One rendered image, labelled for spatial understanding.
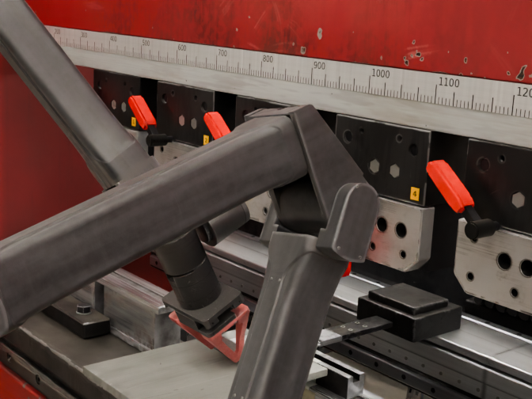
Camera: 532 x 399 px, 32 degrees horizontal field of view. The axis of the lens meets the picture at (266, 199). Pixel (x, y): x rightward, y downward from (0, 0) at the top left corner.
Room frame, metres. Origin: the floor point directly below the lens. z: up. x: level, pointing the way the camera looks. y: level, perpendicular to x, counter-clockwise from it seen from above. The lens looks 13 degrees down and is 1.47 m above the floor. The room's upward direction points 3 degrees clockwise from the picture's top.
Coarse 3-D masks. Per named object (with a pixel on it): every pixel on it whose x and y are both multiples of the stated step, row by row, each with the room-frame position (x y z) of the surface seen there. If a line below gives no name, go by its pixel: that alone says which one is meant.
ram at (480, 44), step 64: (64, 0) 1.65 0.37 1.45; (128, 0) 1.48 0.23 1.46; (192, 0) 1.34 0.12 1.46; (256, 0) 1.23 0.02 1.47; (320, 0) 1.14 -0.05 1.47; (384, 0) 1.05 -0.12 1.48; (448, 0) 0.98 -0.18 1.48; (512, 0) 0.92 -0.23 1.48; (128, 64) 1.48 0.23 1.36; (384, 64) 1.05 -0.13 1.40; (448, 64) 0.98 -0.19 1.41; (512, 64) 0.92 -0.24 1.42; (448, 128) 0.97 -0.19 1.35; (512, 128) 0.91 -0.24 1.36
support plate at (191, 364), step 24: (120, 360) 1.12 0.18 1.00; (144, 360) 1.12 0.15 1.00; (168, 360) 1.13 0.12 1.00; (192, 360) 1.13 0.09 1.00; (216, 360) 1.13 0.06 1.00; (120, 384) 1.05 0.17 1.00; (144, 384) 1.05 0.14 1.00; (168, 384) 1.05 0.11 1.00; (192, 384) 1.06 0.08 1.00; (216, 384) 1.06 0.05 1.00
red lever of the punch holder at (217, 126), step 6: (210, 114) 1.24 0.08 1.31; (216, 114) 1.24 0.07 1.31; (204, 120) 1.24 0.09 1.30; (210, 120) 1.23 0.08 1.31; (216, 120) 1.23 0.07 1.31; (222, 120) 1.24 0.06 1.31; (210, 126) 1.23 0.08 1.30; (216, 126) 1.23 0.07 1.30; (222, 126) 1.23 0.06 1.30; (216, 132) 1.22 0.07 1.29; (222, 132) 1.22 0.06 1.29; (228, 132) 1.23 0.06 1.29; (216, 138) 1.22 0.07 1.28
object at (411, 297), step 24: (384, 288) 1.37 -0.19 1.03; (408, 288) 1.38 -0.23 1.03; (360, 312) 1.36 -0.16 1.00; (384, 312) 1.32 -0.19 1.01; (408, 312) 1.29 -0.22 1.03; (432, 312) 1.31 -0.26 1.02; (456, 312) 1.33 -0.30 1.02; (336, 336) 1.23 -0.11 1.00; (408, 336) 1.28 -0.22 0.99; (432, 336) 1.30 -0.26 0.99
